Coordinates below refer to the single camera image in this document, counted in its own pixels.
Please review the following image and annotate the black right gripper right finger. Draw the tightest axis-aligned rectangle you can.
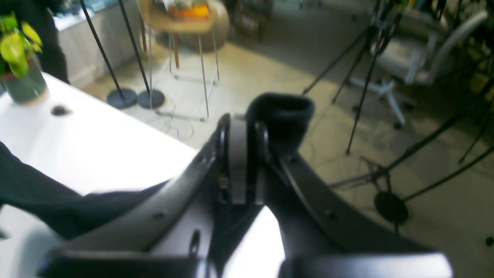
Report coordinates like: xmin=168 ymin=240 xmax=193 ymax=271
xmin=255 ymin=122 xmax=453 ymax=278

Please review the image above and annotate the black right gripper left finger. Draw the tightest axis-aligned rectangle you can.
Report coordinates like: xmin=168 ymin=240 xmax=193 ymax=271
xmin=39 ymin=114 xmax=247 ymax=278

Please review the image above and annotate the black tripod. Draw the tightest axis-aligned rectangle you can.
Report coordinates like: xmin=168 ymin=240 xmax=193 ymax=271
xmin=302 ymin=0 xmax=406 ymax=156
xmin=330 ymin=77 xmax=494 ymax=234

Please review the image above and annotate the black floor stand right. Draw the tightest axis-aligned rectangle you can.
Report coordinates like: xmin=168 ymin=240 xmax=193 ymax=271
xmin=118 ymin=0 xmax=166 ymax=110

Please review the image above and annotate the black floor stand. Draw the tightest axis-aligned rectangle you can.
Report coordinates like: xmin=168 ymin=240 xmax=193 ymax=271
xmin=79 ymin=0 xmax=137 ymax=110
xmin=118 ymin=0 xmax=166 ymax=110

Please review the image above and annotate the black floor stand left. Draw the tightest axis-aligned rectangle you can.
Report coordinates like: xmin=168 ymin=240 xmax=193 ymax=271
xmin=79 ymin=0 xmax=137 ymax=110

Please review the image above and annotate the silver table grommet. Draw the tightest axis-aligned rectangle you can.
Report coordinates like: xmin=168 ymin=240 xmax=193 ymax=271
xmin=51 ymin=105 xmax=73 ymax=117

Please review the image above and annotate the white office chair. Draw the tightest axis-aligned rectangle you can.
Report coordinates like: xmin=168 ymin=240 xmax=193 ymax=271
xmin=348 ymin=10 xmax=489 ymax=130

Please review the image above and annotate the grey plant pot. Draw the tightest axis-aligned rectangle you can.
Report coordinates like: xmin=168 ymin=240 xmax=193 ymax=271
xmin=1 ymin=60 xmax=48 ymax=106

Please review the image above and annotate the wooden stool with metal legs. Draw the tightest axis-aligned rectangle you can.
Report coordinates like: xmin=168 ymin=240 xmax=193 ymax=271
xmin=137 ymin=0 xmax=228 ymax=122

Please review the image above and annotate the green potted plant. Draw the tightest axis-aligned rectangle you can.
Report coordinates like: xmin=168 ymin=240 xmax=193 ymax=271
xmin=0 ymin=12 xmax=43 ymax=78

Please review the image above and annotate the person in dark clothes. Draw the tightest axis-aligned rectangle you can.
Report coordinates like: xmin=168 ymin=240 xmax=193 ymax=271
xmin=0 ymin=0 xmax=69 ymax=84

